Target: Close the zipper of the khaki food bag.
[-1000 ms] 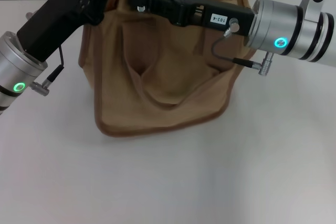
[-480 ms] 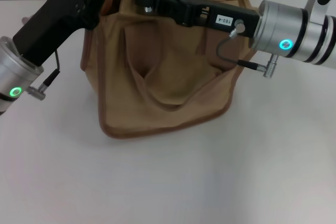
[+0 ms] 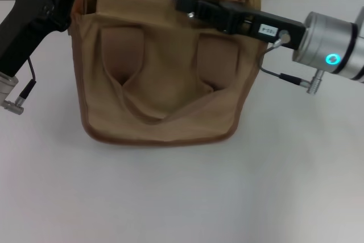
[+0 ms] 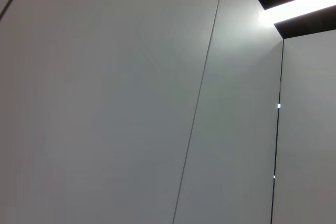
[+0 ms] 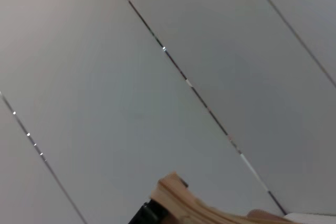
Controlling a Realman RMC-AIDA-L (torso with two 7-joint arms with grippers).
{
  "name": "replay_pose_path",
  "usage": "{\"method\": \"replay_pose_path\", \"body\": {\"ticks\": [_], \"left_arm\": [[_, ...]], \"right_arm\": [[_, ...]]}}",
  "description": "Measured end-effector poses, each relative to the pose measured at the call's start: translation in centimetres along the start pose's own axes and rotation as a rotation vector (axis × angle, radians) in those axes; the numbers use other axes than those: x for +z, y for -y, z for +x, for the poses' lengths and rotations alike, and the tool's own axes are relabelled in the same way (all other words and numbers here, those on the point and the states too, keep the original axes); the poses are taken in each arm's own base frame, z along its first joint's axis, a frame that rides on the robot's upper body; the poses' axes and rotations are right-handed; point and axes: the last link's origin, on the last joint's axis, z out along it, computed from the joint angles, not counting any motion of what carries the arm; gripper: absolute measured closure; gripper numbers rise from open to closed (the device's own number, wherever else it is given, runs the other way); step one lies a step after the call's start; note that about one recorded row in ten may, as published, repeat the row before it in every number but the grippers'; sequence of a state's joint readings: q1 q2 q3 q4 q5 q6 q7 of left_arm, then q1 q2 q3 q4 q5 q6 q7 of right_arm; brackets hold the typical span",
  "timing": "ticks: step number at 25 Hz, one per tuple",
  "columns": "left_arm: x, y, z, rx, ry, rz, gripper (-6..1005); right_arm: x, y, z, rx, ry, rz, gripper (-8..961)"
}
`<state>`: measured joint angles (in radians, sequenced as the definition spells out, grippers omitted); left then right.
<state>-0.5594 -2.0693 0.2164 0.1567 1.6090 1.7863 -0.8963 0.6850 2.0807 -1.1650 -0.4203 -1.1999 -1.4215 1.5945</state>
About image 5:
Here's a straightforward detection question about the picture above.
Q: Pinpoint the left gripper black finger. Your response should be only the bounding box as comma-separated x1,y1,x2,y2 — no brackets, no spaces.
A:
128,199,170,224

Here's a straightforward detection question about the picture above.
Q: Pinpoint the khaki canvas food bag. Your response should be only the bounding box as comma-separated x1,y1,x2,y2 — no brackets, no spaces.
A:
150,171,297,224

